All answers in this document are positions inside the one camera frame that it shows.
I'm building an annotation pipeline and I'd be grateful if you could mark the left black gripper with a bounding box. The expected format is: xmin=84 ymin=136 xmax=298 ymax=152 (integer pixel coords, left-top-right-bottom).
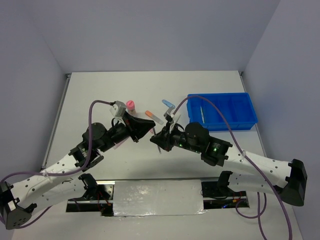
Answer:
xmin=100 ymin=111 xmax=156 ymax=153

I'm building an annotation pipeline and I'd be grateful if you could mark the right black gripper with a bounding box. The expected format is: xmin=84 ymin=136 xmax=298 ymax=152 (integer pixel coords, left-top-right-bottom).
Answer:
xmin=150 ymin=120 xmax=202 ymax=153

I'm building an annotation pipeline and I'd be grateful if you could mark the light blue eraser stick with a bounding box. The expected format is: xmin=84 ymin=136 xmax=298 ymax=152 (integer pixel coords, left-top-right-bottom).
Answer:
xmin=162 ymin=99 xmax=175 ymax=108

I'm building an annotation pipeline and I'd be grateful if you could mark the thin white pen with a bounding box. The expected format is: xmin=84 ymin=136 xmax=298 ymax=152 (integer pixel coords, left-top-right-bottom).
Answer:
xmin=152 ymin=127 xmax=161 ymax=155

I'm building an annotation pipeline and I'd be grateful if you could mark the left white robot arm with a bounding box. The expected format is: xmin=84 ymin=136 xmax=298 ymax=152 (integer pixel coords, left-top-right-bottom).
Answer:
xmin=0 ymin=113 xmax=156 ymax=230

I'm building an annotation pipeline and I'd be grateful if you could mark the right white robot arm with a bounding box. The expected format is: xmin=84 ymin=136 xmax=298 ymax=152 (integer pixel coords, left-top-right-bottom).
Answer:
xmin=150 ymin=122 xmax=308 ymax=207

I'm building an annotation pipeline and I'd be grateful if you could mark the orange capped clear tube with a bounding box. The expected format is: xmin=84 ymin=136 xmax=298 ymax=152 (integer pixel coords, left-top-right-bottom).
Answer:
xmin=145 ymin=110 xmax=164 ymax=125

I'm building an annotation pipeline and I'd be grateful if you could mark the pink capped glue bottle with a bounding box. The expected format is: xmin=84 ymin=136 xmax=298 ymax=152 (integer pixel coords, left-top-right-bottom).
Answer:
xmin=126 ymin=100 xmax=136 ymax=114

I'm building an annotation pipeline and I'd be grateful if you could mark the blue divided plastic bin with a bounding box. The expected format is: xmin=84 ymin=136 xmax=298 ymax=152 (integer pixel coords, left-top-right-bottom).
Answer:
xmin=186 ymin=92 xmax=258 ymax=132

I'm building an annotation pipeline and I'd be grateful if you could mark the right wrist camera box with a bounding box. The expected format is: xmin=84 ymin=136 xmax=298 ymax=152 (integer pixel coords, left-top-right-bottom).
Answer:
xmin=163 ymin=107 xmax=181 ymax=133

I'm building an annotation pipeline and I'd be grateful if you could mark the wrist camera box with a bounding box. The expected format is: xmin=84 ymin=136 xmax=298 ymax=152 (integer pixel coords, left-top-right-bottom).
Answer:
xmin=110 ymin=101 xmax=127 ymax=118
xmin=163 ymin=107 xmax=181 ymax=133

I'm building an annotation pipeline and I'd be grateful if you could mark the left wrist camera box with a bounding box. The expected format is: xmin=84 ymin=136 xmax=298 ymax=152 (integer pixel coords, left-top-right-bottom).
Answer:
xmin=110 ymin=101 xmax=127 ymax=118

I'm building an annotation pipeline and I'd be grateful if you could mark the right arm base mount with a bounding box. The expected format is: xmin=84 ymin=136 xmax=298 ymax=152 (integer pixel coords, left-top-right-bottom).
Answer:
xmin=200 ymin=180 xmax=249 ymax=210

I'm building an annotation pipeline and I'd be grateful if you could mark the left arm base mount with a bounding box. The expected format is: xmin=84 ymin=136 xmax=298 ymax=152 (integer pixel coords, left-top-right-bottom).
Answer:
xmin=66 ymin=173 xmax=115 ymax=217

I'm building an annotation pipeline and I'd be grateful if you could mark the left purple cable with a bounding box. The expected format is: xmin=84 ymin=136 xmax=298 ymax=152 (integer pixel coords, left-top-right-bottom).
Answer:
xmin=0 ymin=99 xmax=116 ymax=227

